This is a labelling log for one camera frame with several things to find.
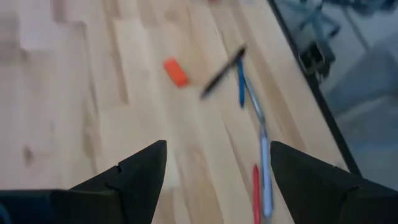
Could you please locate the table-level camera box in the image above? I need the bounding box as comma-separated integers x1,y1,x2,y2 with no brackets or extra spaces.
297,42,326,77

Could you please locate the blue crayon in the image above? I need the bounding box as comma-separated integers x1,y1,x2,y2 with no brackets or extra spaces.
236,58,247,109

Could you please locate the lavender pen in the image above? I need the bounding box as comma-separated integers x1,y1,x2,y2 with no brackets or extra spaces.
258,123,276,219

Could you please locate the black gel pen with clip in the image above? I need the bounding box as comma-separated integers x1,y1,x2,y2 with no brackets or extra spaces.
198,44,248,101

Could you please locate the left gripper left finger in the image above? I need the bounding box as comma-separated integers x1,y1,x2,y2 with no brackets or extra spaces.
0,139,168,224

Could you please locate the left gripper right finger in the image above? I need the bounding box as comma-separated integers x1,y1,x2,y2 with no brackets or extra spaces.
269,141,398,224

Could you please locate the red pen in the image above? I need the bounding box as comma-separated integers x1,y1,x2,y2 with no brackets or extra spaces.
251,164,262,224

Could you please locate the orange eraser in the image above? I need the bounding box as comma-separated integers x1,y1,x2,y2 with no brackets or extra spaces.
162,57,190,90

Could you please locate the grey crayon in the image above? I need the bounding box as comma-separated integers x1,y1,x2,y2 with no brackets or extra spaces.
243,76,267,125

